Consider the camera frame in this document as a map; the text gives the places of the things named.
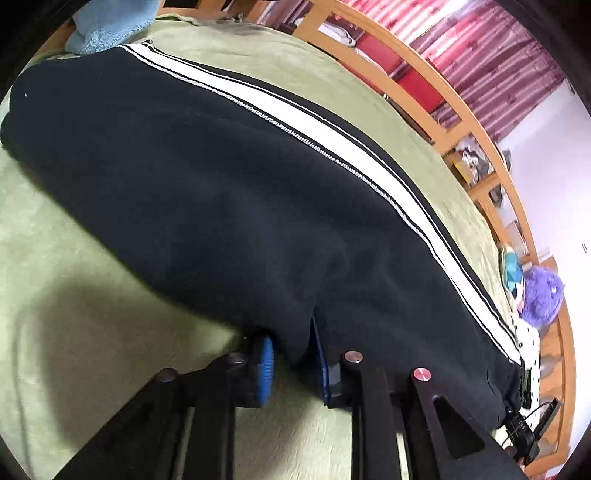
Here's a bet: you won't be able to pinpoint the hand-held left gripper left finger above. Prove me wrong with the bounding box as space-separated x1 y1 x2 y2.
50 336 277 480

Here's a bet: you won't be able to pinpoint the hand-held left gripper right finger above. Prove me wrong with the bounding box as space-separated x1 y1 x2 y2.
310 318 528 480

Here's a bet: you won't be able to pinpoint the black pants with white stripe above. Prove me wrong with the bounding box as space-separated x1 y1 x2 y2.
0 41 525 428

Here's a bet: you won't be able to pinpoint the white polka dot cloth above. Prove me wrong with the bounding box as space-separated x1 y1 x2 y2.
510 318 544 408

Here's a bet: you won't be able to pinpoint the green bed blanket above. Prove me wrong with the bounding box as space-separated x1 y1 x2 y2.
0 14 522 480

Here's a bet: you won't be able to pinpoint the teal plush toy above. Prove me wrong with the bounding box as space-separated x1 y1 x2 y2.
502 249 525 297

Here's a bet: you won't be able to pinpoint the purple plush toy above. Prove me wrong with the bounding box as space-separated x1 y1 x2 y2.
519 265 566 329

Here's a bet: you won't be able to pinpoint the printed picture box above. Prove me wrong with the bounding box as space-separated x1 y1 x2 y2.
450 136 495 185

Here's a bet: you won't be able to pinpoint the red box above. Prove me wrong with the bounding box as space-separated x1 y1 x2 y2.
355 34 444 114

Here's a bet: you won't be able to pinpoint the red striped curtain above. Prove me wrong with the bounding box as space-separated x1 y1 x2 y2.
342 0 566 139

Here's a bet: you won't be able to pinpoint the light blue fleece towel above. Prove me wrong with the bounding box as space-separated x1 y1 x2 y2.
65 0 160 56

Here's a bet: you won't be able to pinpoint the black device with cable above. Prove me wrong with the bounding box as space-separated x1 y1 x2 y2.
502 396 562 463

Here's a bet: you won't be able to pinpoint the wooden bed frame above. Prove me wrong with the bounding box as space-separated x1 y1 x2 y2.
157 0 578 478

